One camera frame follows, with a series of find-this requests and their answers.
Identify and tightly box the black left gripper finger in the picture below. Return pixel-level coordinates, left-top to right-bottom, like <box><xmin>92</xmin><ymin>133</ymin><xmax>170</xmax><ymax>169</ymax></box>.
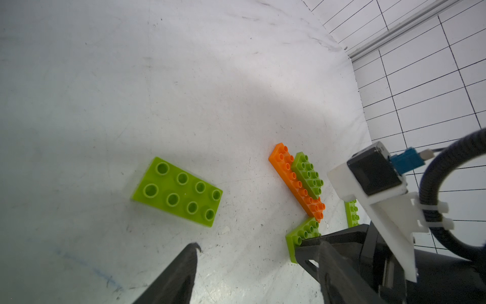
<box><xmin>134</xmin><ymin>243</ymin><xmax>201</xmax><ymax>303</ymax></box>

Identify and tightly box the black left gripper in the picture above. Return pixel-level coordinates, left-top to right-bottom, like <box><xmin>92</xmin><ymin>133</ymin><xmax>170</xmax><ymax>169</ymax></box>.
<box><xmin>295</xmin><ymin>224</ymin><xmax>485</xmax><ymax>303</ymax></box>

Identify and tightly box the green lego brick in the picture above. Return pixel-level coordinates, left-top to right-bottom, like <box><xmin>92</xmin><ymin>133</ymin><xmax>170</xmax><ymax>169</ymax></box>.
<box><xmin>291</xmin><ymin>152</ymin><xmax>323</xmax><ymax>200</ymax></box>
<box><xmin>286</xmin><ymin>217</ymin><xmax>321</xmax><ymax>263</ymax></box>
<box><xmin>345</xmin><ymin>200</ymin><xmax>360</xmax><ymax>228</ymax></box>
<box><xmin>132</xmin><ymin>157</ymin><xmax>224</xmax><ymax>227</ymax></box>

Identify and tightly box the orange lego brick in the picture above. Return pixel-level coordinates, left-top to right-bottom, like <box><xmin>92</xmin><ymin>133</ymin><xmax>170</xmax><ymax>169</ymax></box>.
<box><xmin>268</xmin><ymin>143</ymin><xmax>302</xmax><ymax>193</ymax></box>
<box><xmin>297</xmin><ymin>188</ymin><xmax>326</xmax><ymax>222</ymax></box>

